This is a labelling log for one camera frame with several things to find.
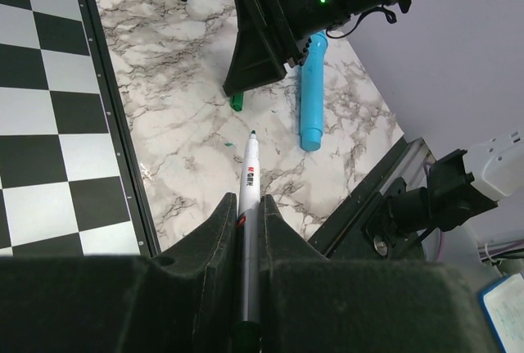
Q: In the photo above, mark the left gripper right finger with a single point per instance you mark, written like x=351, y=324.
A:
x=313, y=304

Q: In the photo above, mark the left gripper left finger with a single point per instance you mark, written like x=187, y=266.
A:
x=178, y=301

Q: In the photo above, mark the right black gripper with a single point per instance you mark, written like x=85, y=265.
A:
x=271, y=33

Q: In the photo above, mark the green marker cap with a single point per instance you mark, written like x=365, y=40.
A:
x=236, y=102

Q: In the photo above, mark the white green marker pen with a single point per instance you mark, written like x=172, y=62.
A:
x=246, y=331

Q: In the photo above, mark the blue cylindrical tube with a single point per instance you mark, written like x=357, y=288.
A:
x=311, y=94

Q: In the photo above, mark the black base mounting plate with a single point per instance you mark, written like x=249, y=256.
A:
x=343, y=234

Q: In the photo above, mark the black and white chessboard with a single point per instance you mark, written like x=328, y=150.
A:
x=70, y=182

